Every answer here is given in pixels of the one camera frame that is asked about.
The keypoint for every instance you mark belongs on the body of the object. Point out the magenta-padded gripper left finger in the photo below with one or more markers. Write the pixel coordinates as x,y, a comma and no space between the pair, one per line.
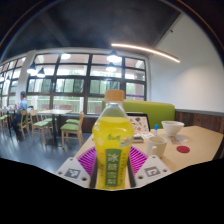
75,171

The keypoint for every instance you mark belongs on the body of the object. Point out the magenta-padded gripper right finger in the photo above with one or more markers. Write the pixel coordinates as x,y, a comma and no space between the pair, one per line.
150,170

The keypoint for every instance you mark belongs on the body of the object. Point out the yellow drink bottle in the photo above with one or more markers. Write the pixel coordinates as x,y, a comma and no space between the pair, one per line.
112,140

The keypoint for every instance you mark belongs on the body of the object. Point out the white mug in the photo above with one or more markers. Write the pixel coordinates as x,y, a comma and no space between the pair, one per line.
156,146

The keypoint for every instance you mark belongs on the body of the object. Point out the flat round red coaster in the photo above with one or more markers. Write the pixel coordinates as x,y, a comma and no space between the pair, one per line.
183,149

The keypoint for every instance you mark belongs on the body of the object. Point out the small blue-capped bottle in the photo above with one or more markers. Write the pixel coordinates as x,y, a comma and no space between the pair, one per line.
156,128

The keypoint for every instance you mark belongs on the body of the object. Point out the wooden chairs with green seats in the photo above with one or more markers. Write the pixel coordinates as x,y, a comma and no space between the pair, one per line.
71,126

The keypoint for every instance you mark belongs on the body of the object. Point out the tablet with sticker-print cover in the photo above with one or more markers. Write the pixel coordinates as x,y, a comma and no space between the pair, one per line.
140,123

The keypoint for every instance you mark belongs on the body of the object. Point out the white bowl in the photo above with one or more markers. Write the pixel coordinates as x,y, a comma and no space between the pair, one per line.
172,127

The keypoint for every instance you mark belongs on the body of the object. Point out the green bench seat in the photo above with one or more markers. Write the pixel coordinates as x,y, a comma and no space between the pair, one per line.
156,111

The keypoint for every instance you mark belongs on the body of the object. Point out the wooden dining table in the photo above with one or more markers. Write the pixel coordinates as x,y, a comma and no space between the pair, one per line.
55,112

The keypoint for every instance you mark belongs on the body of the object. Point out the person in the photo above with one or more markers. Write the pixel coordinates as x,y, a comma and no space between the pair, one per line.
22,106

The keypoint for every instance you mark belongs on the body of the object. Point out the black pendant lamps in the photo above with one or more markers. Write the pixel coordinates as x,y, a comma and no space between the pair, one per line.
114,58

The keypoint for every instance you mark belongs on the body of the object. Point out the long curved ceiling light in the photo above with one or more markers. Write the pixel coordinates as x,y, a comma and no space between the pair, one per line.
146,50

